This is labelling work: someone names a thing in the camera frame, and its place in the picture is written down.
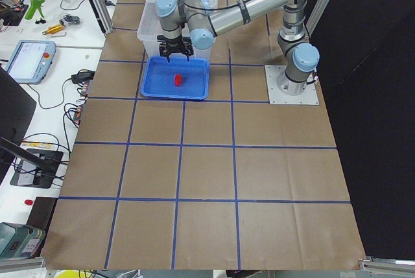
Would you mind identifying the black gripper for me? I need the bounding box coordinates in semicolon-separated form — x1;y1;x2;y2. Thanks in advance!
157;35;194;63

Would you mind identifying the red block with peg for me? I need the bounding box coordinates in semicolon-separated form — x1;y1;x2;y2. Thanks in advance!
174;74;182;87

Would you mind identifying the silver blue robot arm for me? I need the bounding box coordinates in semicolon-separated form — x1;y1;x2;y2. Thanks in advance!
155;0;320;96

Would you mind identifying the blue plastic tray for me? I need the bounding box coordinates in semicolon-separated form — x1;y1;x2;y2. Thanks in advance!
141;56;210;100

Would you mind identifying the clear plastic storage box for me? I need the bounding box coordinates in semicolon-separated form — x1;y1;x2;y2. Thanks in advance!
137;0;217;56

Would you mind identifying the black power adapter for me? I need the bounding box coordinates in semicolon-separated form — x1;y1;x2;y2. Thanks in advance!
71;70;95;84

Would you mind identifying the yellow metal tool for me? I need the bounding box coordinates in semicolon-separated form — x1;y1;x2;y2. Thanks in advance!
42;24;67;38

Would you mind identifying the brown paper table cover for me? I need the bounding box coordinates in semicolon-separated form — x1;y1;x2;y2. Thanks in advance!
42;0;364;270

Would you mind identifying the teach pendant tablet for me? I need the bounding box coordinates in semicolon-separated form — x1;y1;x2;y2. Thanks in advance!
5;40;56;84

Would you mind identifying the black monitor stand base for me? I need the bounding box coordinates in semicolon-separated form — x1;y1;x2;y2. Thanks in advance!
10;148;64;189

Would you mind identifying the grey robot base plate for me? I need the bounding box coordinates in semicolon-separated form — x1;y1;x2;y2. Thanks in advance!
265;65;319;106

